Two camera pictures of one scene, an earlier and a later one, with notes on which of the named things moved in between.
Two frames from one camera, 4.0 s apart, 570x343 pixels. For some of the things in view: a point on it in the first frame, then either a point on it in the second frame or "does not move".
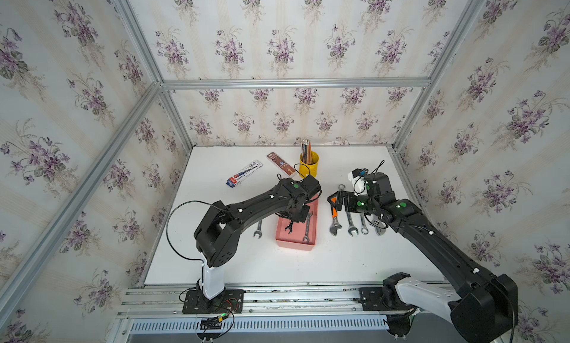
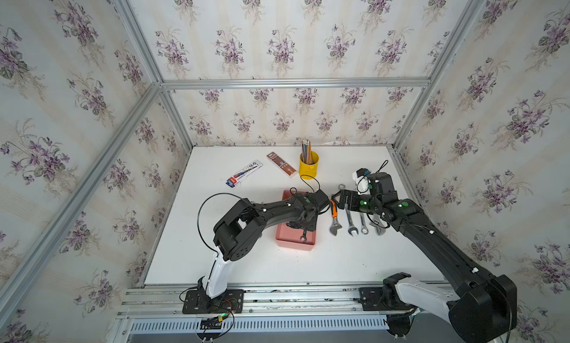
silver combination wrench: [364, 230] does not move
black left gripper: [303, 217] to [313, 226]
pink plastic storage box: [294, 240] does not move
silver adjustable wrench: [379, 226] does not move
